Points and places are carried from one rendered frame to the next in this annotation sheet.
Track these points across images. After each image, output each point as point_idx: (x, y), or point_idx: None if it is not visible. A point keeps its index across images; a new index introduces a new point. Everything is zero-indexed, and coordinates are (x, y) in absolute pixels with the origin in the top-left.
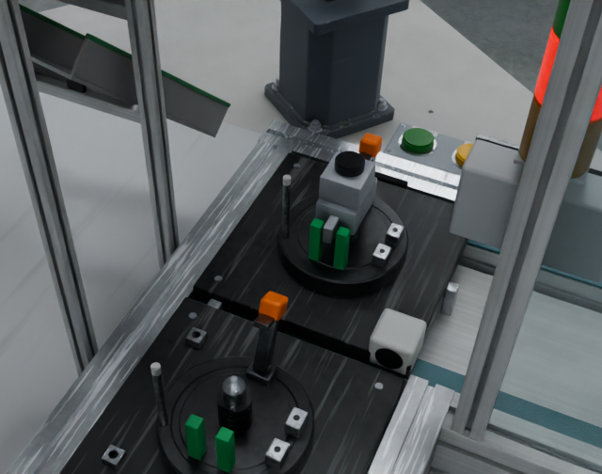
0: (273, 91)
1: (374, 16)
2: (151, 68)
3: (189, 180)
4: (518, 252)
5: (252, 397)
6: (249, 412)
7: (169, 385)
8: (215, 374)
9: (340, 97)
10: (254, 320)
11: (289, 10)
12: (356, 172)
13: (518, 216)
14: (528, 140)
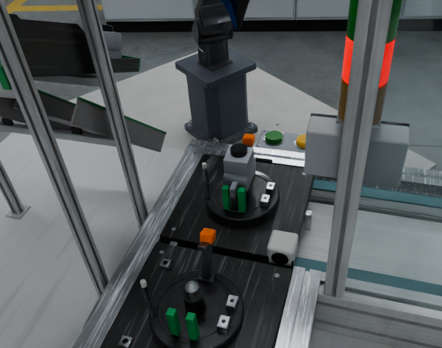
0: (189, 126)
1: (238, 74)
2: (117, 112)
3: (149, 180)
4: (348, 176)
5: (204, 293)
6: (203, 302)
7: (153, 294)
8: (179, 283)
9: (226, 122)
10: (197, 246)
11: (191, 79)
12: (243, 154)
13: (345, 152)
14: (342, 107)
